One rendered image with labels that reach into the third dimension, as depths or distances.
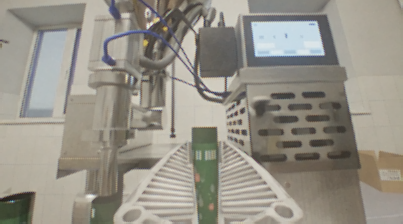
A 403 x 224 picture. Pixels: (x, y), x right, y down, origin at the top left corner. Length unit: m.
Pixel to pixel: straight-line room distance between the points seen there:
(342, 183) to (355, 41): 2.53
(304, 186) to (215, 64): 0.24
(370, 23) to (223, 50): 2.86
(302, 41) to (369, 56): 2.50
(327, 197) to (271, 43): 0.25
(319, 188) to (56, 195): 2.33
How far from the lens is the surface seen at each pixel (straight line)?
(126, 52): 0.20
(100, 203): 0.24
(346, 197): 0.33
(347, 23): 2.85
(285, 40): 0.31
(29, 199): 0.28
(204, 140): 0.16
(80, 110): 0.36
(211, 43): 0.30
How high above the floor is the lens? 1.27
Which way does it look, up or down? 11 degrees up
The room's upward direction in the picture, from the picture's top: 2 degrees counter-clockwise
